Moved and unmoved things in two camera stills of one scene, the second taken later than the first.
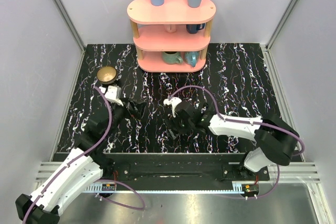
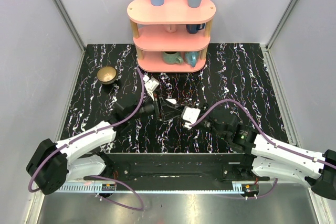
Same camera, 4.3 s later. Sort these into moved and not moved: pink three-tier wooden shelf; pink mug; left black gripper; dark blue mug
Moved: left black gripper
Not moved: dark blue mug; pink three-tier wooden shelf; pink mug
